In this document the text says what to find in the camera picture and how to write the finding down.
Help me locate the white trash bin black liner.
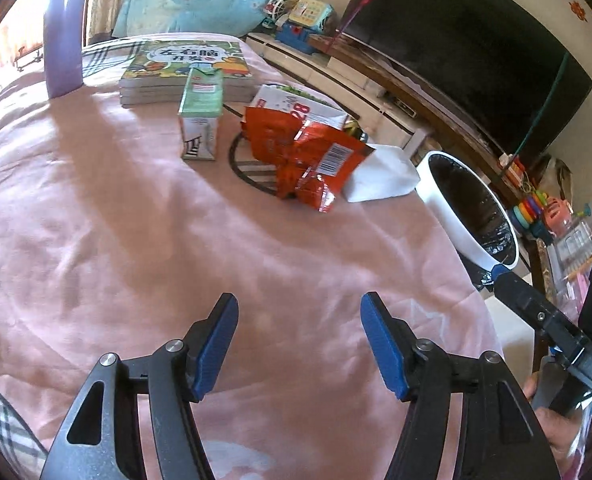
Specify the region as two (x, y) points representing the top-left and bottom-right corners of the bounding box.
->
(416, 151), (519, 290)

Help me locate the blue floral bundle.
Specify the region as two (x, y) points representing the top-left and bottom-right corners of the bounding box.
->
(112, 0), (269, 38)

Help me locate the rainbow stacking ring toy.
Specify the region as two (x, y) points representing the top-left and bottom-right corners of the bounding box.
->
(506, 190), (554, 246)

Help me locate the orange snack wrapper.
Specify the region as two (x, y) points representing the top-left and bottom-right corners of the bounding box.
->
(241, 107), (374, 212)

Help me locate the green foil snack wrapper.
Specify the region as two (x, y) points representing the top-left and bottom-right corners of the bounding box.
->
(343, 117), (369, 143)

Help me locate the white 1928 milk carton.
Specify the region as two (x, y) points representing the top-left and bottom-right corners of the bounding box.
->
(250, 84), (348, 130)

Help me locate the purple thermos bottle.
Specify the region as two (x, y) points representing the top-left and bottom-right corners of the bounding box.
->
(43, 0), (86, 99)

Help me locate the black flat television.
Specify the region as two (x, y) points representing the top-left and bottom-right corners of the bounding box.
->
(343, 0), (592, 162)

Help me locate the stack of children's books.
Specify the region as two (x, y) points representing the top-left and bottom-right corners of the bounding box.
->
(119, 39), (255, 106)

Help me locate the small red wall sticker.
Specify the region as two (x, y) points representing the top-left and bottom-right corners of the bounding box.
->
(569, 0), (588, 22)

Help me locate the person's right hand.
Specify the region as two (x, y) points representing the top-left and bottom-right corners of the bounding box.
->
(522, 372), (590, 474)

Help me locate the toy cash register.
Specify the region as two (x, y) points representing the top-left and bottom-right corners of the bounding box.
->
(275, 0), (336, 54)

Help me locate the white tissue paper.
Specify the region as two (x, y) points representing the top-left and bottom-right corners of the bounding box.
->
(343, 144), (421, 203)

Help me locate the pink tablecloth with plaid patches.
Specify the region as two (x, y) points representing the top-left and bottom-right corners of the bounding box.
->
(0, 67), (500, 479)

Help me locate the green drink carton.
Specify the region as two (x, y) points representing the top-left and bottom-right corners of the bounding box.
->
(177, 68), (223, 160)

